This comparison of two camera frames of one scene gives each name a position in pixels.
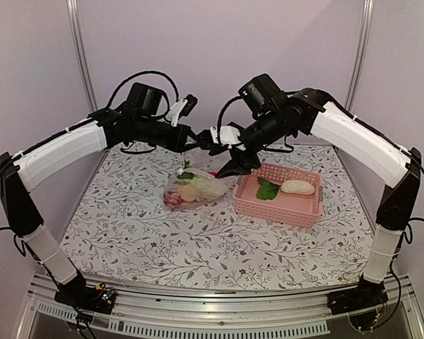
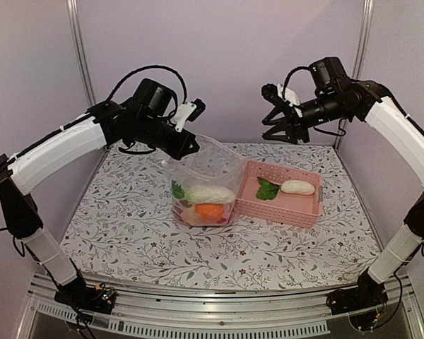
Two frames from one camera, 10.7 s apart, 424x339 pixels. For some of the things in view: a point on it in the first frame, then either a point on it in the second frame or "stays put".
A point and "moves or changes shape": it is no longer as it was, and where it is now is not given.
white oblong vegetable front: (209, 188) moves or changes shape
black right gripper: (237, 166) -> (293, 131)
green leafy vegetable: (186, 175) -> (177, 190)
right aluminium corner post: (359, 54) stays put
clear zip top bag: (191, 186) moves or changes shape
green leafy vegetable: (267, 190) stays put
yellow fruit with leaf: (189, 194) -> (192, 217)
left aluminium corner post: (75, 16) stays put
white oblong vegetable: (297, 186) stays put
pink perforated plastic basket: (279, 193) stays put
